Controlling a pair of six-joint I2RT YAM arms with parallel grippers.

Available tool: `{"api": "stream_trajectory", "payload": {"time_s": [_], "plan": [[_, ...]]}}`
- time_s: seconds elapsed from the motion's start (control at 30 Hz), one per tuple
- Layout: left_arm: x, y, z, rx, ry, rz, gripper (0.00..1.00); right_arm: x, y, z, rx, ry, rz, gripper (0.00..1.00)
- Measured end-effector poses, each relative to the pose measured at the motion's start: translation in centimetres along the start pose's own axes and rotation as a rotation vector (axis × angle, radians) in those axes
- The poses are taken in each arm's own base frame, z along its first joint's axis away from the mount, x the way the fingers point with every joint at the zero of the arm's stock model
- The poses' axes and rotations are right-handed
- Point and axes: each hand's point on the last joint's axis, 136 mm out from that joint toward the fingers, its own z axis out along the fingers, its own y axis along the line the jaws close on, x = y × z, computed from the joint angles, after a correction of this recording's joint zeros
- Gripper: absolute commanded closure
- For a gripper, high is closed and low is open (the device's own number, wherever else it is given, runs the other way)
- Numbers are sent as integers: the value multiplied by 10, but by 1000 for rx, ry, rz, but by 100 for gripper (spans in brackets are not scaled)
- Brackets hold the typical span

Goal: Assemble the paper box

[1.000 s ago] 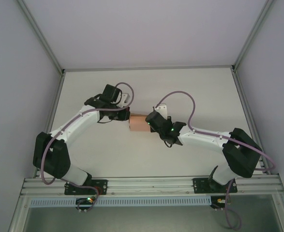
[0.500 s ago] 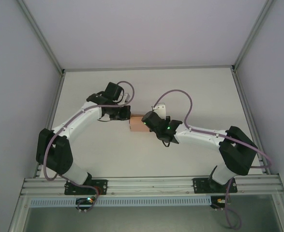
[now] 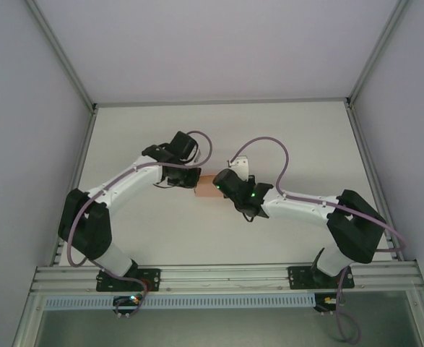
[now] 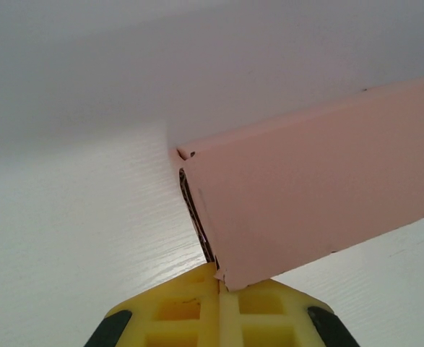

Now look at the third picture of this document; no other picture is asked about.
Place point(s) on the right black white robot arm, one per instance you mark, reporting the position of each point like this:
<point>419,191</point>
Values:
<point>298,211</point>

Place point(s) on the aluminium frame post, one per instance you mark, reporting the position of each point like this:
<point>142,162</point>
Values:
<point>379,50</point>
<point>61,54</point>

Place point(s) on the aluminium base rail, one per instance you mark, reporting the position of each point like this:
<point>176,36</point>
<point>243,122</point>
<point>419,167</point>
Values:
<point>226,276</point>

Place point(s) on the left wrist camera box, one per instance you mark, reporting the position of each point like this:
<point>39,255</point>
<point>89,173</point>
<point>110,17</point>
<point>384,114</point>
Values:
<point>197,155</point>

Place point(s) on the aluminium table back rail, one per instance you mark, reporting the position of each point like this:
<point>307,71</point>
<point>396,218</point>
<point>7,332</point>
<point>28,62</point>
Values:
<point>219,102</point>

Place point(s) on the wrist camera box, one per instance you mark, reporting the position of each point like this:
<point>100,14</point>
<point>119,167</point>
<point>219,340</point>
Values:
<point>197,155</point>
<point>241,164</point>

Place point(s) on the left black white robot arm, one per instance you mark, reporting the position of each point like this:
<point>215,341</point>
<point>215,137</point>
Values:
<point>125,180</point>

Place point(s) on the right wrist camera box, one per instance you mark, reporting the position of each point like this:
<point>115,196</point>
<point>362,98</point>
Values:
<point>241,164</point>

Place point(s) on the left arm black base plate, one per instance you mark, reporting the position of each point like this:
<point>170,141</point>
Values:
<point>150,280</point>

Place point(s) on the pink paper box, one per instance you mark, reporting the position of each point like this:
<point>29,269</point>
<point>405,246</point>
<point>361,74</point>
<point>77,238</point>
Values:
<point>206,188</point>

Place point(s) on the aluminium lower frame strut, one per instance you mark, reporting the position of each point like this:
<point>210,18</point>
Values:
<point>25,321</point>
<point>423,318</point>

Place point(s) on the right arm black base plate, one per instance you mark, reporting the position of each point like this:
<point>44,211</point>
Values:
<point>298,278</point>

